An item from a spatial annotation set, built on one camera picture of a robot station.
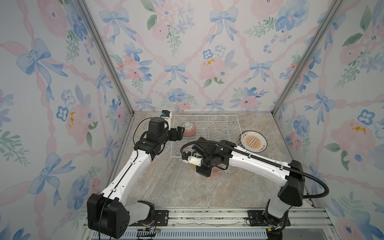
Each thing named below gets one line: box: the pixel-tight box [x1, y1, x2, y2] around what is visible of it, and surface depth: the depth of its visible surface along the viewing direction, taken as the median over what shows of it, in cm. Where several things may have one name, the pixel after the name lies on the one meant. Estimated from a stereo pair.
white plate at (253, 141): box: [239, 130, 268, 153], surface depth 102 cm
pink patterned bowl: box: [183, 121, 197, 137], surface depth 105 cm
